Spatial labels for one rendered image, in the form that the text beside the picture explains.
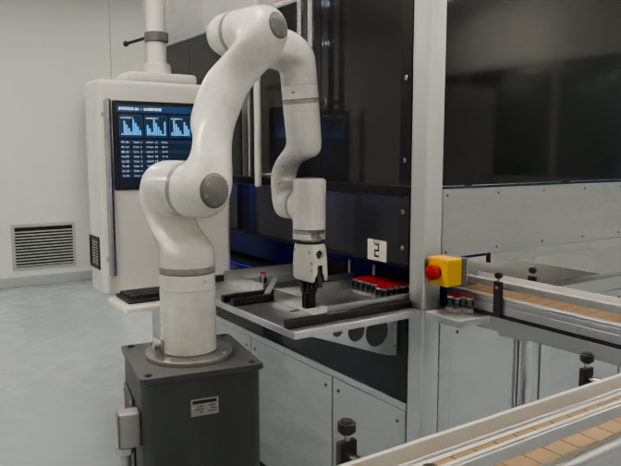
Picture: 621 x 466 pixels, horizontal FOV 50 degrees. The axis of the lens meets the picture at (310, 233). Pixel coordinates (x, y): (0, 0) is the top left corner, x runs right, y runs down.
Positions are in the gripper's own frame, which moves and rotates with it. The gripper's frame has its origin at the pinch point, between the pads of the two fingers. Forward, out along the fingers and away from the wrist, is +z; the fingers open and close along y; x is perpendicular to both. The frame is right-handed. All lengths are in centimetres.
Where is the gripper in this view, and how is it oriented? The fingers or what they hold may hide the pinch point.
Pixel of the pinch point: (309, 300)
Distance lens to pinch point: 171.3
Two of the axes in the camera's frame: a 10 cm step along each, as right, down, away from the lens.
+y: -5.6, -1.0, 8.2
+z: -0.1, 9.9, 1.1
